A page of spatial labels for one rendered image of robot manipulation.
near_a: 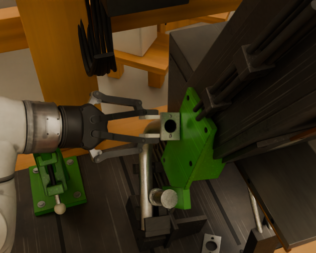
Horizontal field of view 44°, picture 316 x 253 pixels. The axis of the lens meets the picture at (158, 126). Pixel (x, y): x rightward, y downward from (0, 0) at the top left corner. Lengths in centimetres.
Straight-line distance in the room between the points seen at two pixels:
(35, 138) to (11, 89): 219
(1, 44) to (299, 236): 78
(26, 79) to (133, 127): 176
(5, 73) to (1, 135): 236
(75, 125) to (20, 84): 220
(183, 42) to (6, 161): 48
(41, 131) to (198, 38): 45
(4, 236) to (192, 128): 37
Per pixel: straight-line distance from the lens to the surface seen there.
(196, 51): 89
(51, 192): 96
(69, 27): 92
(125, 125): 122
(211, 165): 78
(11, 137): 64
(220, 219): 101
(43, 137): 66
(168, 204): 80
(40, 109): 67
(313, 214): 79
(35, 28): 91
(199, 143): 72
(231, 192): 106
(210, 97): 60
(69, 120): 67
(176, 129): 77
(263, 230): 89
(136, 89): 267
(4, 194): 67
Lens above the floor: 176
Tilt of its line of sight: 47 degrees down
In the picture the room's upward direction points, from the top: straight up
